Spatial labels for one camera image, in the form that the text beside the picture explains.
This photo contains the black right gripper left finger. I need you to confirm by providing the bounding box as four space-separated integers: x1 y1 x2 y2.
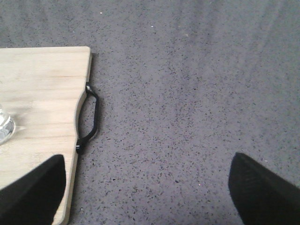
0 155 66 225

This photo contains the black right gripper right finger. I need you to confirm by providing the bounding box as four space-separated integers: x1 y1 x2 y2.
228 152 300 225

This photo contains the clear plastic shaker cup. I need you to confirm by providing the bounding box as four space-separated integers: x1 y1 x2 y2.
0 106 15 144

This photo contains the wooden cutting board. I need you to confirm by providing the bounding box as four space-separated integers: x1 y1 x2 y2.
0 46 92 225

